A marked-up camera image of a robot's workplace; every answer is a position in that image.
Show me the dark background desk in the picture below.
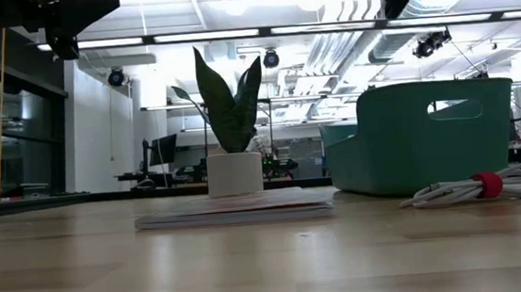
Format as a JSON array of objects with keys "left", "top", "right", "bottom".
[{"left": 115, "top": 164, "right": 208, "bottom": 192}]

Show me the overhead light bar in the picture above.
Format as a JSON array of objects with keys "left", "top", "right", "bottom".
[{"left": 36, "top": 0, "right": 521, "bottom": 62}]

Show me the black background robot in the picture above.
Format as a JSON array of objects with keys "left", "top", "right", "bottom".
[{"left": 261, "top": 154, "right": 300, "bottom": 181}]

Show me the black ceiling camera cluster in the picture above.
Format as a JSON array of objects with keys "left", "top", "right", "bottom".
[{"left": 410, "top": 27, "right": 455, "bottom": 60}]

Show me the white plant pot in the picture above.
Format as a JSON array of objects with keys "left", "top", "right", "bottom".
[{"left": 204, "top": 150, "right": 266, "bottom": 200}]

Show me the teal plastic bin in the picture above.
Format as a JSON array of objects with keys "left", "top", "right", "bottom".
[{"left": 316, "top": 73, "right": 521, "bottom": 203}]

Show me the notebook with landscape cover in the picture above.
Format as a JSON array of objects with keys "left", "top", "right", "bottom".
[{"left": 132, "top": 182, "right": 336, "bottom": 235}]

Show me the round black ceiling lamp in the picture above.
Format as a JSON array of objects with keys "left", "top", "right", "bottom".
[
  {"left": 262, "top": 48, "right": 281, "bottom": 70},
  {"left": 106, "top": 66, "right": 126, "bottom": 89}
]

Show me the white cable with red tie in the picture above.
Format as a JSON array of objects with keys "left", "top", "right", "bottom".
[{"left": 398, "top": 162, "right": 521, "bottom": 211}]

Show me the black computer monitor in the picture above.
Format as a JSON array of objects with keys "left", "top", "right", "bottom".
[{"left": 145, "top": 133, "right": 181, "bottom": 167}]

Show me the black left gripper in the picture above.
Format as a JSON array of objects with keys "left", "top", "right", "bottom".
[{"left": 23, "top": 0, "right": 126, "bottom": 64}]

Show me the person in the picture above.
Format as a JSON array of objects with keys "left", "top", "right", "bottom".
[{"left": 245, "top": 133, "right": 276, "bottom": 162}]

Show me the green snake plant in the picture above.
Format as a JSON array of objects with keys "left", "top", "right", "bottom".
[{"left": 167, "top": 41, "right": 270, "bottom": 160}]

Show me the yellow hanging strap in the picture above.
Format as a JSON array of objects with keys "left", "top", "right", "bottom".
[{"left": 0, "top": 26, "right": 21, "bottom": 201}]

